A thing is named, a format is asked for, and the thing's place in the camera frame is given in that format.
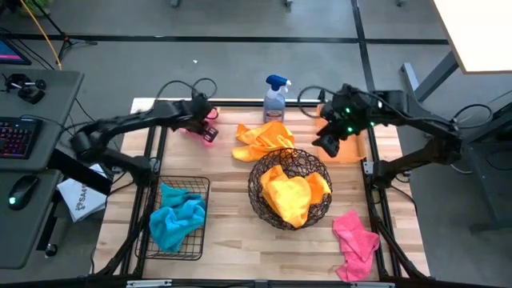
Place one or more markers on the silver bar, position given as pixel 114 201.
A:
pixel 148 283

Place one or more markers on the black desk foot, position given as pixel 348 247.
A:
pixel 76 170

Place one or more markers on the black metal table frame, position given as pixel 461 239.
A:
pixel 240 103

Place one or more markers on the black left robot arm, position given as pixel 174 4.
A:
pixel 132 120

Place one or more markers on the computer monitor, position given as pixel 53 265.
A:
pixel 10 54

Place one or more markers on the black tripod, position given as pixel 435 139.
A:
pixel 66 40

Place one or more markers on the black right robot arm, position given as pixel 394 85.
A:
pixel 424 124

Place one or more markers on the grey desk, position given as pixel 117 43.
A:
pixel 60 92

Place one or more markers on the grey table leg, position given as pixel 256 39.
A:
pixel 412 80

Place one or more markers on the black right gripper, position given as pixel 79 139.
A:
pixel 336 120

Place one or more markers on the backlit black keyboard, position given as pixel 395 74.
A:
pixel 18 136

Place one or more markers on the pink microfiber towel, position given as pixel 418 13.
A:
pixel 192 134
pixel 356 244

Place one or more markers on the black computer mouse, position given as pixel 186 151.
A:
pixel 22 192

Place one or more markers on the spray bottle with blue trigger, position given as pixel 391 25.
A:
pixel 274 106

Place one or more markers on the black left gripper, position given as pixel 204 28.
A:
pixel 200 110

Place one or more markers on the orange plastic tray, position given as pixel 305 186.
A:
pixel 354 150

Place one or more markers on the white table top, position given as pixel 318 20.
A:
pixel 476 32

